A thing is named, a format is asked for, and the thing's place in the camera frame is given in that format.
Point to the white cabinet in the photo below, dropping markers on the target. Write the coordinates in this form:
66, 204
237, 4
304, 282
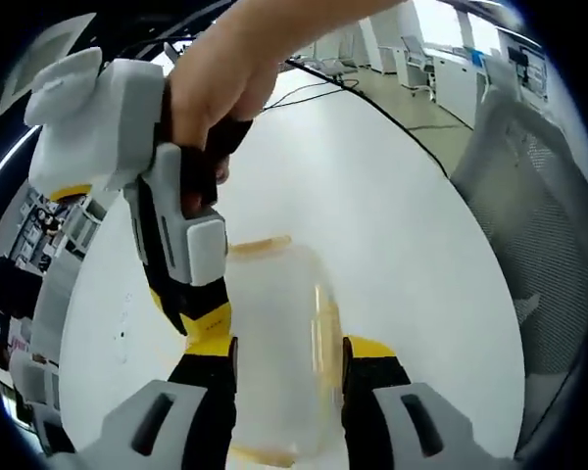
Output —
458, 88

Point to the person's right hand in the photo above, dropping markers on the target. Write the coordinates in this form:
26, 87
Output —
215, 88

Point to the clear box with yellow buckles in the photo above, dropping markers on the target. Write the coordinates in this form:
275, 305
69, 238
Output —
279, 343

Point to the grey mesh office chair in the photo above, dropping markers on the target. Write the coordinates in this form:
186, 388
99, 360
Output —
519, 220

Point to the ceiling air vent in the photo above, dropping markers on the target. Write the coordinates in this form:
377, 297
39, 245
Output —
44, 54

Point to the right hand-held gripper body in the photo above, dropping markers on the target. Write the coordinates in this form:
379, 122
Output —
93, 132

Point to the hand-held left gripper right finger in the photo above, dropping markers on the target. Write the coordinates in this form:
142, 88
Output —
436, 426

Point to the shelving with white boxes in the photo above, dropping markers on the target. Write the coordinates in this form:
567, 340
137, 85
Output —
44, 225

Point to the long ceiling light strip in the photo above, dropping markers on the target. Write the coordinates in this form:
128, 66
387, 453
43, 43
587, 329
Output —
12, 149

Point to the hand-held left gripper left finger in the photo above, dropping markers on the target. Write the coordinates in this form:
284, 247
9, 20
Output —
142, 431

